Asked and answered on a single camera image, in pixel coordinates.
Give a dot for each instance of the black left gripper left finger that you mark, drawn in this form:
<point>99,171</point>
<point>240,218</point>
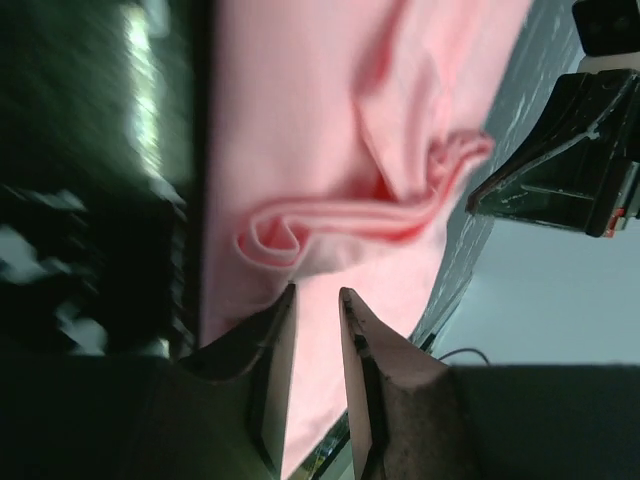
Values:
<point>219,413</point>

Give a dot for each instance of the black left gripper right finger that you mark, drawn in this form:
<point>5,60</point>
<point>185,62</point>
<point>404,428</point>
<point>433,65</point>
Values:
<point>413,417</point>

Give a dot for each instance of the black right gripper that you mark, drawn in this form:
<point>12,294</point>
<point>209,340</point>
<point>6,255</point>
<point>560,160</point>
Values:
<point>578,169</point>

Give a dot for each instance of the pink t shirt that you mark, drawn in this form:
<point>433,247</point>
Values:
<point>343,135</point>

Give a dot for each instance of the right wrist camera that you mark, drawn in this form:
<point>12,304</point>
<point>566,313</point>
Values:
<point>607,27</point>

